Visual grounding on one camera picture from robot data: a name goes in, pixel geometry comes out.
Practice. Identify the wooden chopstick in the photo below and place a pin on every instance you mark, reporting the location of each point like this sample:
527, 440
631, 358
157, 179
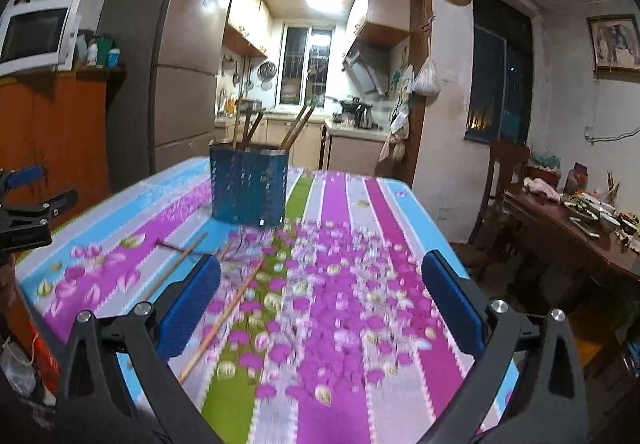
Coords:
237, 124
295, 124
225, 319
180, 261
256, 126
302, 128
246, 129
172, 246
226, 249

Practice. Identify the black wok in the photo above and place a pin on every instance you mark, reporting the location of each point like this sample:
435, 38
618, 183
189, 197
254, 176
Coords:
351, 104

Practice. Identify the brown refrigerator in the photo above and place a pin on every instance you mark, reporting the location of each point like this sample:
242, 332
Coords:
165, 59

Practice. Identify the dark wooden dining table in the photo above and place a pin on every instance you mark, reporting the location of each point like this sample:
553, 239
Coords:
560, 244

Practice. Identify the steel range hood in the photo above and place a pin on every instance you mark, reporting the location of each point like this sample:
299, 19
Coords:
365, 74

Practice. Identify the white microwave oven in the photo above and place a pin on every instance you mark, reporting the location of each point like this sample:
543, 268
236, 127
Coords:
35, 34

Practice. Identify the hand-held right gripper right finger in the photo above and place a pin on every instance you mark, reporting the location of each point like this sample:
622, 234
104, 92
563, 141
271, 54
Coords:
452, 304

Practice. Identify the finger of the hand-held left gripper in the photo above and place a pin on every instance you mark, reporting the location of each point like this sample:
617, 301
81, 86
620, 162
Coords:
25, 176
45, 206

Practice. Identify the framed elephant picture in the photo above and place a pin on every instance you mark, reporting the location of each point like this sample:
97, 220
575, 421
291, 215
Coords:
617, 43

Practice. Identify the bundle of hanging bags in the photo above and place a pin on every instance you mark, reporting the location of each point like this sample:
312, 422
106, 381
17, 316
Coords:
395, 139

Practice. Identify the green cup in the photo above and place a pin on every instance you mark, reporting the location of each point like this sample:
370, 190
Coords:
104, 51

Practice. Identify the plate of green vegetables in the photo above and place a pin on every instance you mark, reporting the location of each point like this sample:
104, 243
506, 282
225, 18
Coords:
580, 209

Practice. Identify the wood-trimmed upper kitchen cabinet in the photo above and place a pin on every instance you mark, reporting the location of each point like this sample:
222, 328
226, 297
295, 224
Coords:
380, 14

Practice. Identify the rice cooker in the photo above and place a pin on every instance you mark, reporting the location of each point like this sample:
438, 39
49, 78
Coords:
253, 105

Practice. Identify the potted plant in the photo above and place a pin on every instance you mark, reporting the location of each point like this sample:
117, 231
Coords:
544, 169

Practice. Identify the chopsticks inside holder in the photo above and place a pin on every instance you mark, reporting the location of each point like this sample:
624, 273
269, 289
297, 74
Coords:
272, 136

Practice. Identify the beige stove counter cabinet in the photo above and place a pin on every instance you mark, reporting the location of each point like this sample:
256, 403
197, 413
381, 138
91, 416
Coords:
355, 151

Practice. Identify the small white bottle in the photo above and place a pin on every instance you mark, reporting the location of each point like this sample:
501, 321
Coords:
92, 55

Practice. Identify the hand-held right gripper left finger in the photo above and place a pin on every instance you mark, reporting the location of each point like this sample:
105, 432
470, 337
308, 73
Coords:
190, 309

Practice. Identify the clear plastic bag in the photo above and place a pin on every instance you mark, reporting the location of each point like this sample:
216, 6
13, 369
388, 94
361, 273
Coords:
17, 369

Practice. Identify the glass jar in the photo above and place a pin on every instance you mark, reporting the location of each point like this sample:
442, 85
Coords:
576, 179

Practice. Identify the barred kitchen window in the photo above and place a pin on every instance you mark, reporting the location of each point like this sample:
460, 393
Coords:
306, 64

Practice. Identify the steel kettle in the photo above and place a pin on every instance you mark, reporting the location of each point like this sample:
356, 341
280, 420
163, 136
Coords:
366, 116

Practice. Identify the blue perforated utensil holder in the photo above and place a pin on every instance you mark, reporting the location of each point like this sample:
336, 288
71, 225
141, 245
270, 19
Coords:
247, 189

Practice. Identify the pink cloth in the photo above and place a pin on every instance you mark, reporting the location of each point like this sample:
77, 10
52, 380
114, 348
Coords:
542, 188

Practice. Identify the cup of chopsticks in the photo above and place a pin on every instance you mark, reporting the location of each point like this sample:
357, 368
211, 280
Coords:
613, 191

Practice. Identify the white hanging plastic bag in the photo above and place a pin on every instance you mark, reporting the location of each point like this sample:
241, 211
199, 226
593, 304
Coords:
427, 81

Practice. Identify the orange wooden cabinet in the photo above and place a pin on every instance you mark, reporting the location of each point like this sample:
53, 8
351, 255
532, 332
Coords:
55, 139

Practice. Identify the dark room window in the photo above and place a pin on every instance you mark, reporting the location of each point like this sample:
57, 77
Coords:
500, 69

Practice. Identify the beige upper kitchen cabinet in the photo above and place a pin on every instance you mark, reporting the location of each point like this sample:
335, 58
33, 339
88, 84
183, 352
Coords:
247, 19

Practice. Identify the dark wooden chair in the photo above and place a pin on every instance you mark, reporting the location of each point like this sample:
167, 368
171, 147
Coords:
507, 164

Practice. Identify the white bowl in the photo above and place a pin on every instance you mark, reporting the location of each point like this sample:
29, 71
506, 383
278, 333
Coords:
609, 224

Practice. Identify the floral striped tablecloth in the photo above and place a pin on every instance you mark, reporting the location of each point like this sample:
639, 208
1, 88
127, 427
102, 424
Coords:
350, 299

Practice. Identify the hanging metal colander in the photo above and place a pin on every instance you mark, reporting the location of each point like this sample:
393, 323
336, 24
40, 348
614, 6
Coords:
267, 70

